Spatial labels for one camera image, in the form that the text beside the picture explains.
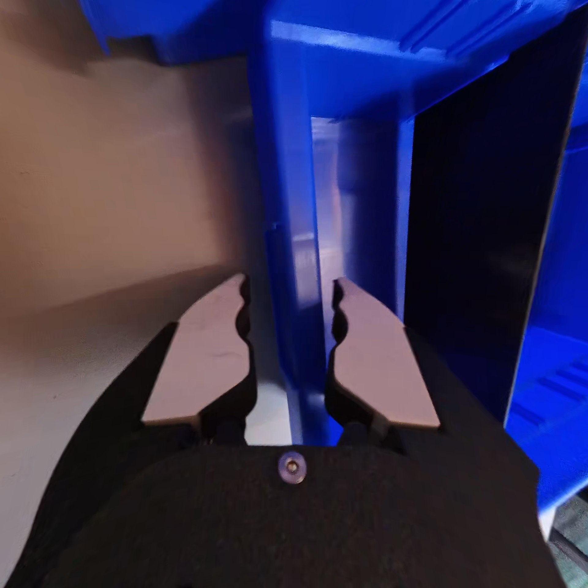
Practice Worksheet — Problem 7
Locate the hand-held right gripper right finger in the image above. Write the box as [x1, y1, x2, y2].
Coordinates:
[324, 277, 442, 430]

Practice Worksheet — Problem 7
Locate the black bin divider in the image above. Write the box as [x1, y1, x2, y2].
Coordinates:
[403, 18, 588, 414]

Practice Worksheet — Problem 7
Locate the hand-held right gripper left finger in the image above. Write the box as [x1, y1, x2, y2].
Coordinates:
[141, 273, 258, 425]

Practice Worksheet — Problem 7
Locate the blue plastic bin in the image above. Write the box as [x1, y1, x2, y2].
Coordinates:
[76, 0, 258, 66]
[248, 0, 588, 515]

